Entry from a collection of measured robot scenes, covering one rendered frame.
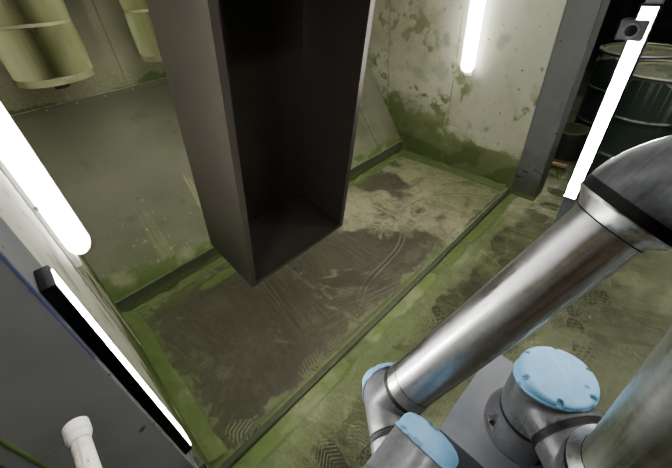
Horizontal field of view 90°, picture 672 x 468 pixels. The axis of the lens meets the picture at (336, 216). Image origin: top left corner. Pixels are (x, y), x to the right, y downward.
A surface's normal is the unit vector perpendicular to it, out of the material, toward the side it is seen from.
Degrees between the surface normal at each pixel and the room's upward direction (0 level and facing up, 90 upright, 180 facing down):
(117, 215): 57
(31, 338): 90
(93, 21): 90
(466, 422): 0
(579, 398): 5
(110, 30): 90
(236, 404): 0
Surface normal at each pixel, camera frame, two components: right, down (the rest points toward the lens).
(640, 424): -0.97, 0.22
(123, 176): 0.55, -0.11
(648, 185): -0.88, -0.04
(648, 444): -0.89, 0.38
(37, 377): 0.70, 0.39
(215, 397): -0.07, -0.80
